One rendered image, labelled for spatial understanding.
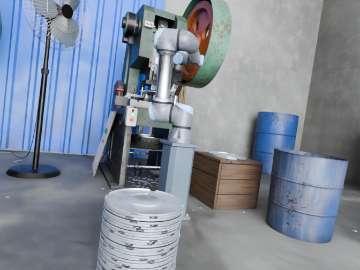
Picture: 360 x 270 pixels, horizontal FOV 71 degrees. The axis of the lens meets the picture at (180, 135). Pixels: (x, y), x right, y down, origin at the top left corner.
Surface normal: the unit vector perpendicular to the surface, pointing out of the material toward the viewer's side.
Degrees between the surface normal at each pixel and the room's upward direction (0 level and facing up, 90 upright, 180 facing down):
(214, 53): 116
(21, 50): 90
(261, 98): 90
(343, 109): 90
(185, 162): 90
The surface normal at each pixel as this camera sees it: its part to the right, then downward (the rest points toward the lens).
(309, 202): -0.32, 0.04
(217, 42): 0.37, 0.28
